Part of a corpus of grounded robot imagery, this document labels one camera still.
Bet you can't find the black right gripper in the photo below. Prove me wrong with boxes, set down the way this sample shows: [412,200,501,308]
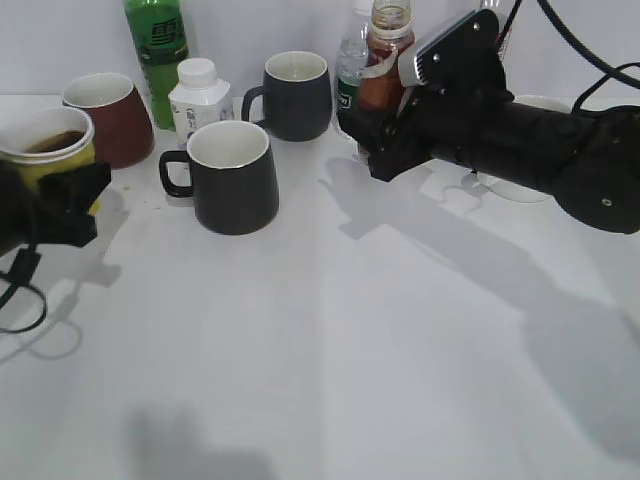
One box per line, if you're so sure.
[339,64,513,182]

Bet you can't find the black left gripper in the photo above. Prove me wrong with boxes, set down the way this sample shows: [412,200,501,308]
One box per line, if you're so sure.
[22,162,111,248]

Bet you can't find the yellow paper cup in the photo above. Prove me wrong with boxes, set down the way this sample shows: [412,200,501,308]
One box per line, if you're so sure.
[1,106,97,196]

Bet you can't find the brown Nescafe coffee bottle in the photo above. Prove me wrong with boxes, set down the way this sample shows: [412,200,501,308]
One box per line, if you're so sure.
[358,0,415,112]

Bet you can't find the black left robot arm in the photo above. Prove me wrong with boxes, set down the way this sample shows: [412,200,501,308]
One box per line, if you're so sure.
[1,161,111,254]

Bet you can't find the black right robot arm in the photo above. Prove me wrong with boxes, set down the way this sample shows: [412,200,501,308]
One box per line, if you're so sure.
[338,66,639,234]

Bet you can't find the white ceramic mug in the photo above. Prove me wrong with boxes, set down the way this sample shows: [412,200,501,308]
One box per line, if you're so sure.
[476,95,570,204]

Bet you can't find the brown ceramic mug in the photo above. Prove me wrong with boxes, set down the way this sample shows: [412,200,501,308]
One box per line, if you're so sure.
[62,73,154,169]

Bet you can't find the clear water bottle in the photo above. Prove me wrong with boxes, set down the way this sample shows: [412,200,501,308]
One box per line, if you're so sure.
[333,0,374,140]

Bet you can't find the dark grey mug rear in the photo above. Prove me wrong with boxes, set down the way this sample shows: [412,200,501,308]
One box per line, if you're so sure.
[241,51,333,142]

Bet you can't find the black mug front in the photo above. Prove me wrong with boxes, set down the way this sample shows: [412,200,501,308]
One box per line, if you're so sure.
[159,120,280,236]

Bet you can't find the white milk carton bottle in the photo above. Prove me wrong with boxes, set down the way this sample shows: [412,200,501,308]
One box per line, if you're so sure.
[168,58,234,149]

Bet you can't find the green plastic soda bottle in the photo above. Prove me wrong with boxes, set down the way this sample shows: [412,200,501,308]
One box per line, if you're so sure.
[123,0,189,131]

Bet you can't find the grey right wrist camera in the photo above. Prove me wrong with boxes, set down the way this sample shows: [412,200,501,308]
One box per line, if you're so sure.
[397,9,500,88]

